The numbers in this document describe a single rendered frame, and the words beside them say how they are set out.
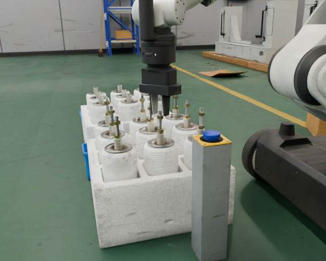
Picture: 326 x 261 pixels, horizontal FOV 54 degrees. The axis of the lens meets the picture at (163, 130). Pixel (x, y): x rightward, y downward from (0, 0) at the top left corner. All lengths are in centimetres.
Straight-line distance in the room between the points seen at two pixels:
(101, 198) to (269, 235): 48
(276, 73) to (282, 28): 335
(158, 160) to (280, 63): 40
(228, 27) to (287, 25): 141
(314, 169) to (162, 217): 43
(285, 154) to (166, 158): 38
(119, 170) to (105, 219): 13
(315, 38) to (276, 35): 334
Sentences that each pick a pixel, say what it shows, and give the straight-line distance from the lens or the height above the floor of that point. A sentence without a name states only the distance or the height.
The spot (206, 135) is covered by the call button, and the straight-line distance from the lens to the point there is 73.
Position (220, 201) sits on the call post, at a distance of 78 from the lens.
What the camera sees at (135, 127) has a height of 24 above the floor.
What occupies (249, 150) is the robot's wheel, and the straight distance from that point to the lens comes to 118.
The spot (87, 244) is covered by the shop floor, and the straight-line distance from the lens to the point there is 96.
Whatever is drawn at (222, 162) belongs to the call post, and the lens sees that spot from 74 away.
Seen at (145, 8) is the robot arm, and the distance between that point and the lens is 78.
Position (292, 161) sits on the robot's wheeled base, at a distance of 101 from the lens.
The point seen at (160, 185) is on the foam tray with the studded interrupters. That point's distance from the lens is 86.
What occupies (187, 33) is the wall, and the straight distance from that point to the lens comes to 751.
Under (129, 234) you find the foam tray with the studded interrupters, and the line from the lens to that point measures 92.
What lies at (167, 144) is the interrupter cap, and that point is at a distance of 88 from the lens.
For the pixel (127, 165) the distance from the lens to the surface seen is 85.
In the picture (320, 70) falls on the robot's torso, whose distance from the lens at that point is 81.
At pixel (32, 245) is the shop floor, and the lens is 100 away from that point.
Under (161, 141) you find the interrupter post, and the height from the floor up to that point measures 26.
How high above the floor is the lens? 57
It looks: 18 degrees down
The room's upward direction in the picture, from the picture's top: 1 degrees counter-clockwise
